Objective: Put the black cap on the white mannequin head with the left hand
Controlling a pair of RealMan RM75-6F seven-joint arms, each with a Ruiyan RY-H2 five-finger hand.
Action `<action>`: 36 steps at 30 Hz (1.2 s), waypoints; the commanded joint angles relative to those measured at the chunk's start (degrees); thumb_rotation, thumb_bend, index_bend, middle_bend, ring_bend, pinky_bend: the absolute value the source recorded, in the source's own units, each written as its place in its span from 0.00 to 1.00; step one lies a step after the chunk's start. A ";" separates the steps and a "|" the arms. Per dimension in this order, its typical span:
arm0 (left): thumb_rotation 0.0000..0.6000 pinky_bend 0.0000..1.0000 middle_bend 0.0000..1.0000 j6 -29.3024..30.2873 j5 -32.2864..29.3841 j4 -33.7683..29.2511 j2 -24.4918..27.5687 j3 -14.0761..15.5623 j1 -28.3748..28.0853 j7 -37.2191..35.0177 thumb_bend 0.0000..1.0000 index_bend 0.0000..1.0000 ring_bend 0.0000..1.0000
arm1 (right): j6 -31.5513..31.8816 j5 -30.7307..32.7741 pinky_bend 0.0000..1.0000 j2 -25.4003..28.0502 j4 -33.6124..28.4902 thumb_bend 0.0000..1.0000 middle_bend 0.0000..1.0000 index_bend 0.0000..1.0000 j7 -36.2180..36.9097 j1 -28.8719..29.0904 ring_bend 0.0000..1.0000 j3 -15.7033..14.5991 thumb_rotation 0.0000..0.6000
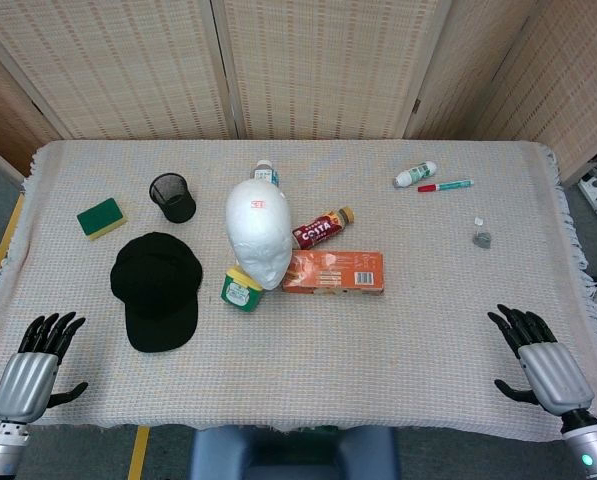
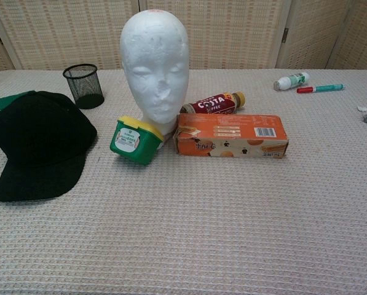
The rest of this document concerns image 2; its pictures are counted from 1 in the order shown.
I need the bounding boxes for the green flat object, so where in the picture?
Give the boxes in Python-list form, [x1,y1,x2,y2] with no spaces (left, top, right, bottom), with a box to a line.
[0,90,38,111]

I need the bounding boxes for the beige woven folding screen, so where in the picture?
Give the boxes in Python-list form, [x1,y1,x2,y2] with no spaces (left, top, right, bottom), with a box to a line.
[0,0,367,73]

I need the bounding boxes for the orange biscuit box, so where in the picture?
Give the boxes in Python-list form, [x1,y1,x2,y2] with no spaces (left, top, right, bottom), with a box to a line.
[174,112,290,159]

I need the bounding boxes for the beige waffle tablecloth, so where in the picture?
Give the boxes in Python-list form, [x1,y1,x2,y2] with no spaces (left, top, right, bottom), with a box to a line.
[0,68,367,295]

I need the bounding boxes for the white bottle with green label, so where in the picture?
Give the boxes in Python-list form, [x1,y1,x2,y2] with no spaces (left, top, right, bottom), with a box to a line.
[274,72,311,92]

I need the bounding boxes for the black mesh pen holder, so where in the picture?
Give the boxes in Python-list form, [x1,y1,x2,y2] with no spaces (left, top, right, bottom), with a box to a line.
[62,63,106,110]

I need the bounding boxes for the black baseball cap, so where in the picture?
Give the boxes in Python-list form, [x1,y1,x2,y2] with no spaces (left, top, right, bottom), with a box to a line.
[0,90,98,203]

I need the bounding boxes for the green tub with yellow lid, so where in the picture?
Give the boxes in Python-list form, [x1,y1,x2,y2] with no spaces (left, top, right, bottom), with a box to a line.
[109,116,165,167]

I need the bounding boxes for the white foam mannequin head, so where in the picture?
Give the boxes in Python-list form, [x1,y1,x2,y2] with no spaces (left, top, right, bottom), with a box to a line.
[119,8,189,135]

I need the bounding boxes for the red and teal pen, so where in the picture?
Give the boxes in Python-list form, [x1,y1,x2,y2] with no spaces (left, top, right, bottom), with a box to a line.
[296,83,347,94]

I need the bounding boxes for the Costa coffee bottle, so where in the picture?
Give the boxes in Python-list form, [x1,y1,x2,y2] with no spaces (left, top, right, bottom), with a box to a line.
[179,90,246,115]

